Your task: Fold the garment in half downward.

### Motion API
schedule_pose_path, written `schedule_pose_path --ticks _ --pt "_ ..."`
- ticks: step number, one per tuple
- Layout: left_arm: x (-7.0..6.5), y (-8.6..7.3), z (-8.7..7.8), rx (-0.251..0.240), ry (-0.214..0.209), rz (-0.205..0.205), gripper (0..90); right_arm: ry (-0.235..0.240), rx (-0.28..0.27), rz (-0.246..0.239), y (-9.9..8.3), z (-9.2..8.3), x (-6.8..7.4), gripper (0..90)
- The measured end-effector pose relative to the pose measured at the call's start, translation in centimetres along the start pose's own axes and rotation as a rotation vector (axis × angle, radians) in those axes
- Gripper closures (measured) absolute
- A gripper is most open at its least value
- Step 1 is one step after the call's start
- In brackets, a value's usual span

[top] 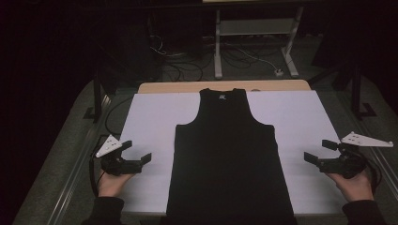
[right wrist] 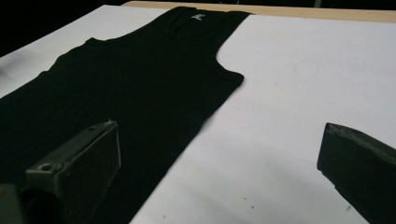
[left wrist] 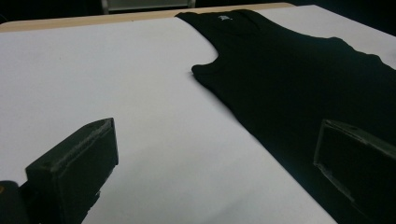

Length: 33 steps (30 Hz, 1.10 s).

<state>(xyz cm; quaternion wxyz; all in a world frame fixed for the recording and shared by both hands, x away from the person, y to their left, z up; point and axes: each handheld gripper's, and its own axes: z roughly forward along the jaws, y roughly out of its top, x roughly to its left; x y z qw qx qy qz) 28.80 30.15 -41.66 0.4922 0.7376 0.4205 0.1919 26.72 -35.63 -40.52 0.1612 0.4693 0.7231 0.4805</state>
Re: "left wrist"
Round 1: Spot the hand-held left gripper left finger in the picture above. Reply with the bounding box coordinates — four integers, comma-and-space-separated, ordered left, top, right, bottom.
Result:
25, 117, 120, 224

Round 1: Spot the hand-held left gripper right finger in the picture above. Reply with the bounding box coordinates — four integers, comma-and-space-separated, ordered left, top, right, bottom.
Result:
313, 119, 396, 224

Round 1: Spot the black tank top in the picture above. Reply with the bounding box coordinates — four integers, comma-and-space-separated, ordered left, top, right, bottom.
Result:
175, 8, 396, 224

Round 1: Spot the grey metal desk frame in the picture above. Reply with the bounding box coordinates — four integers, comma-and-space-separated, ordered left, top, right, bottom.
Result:
101, 0, 197, 15

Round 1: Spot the white table cover board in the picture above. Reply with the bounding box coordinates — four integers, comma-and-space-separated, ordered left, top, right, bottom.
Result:
0, 4, 396, 224

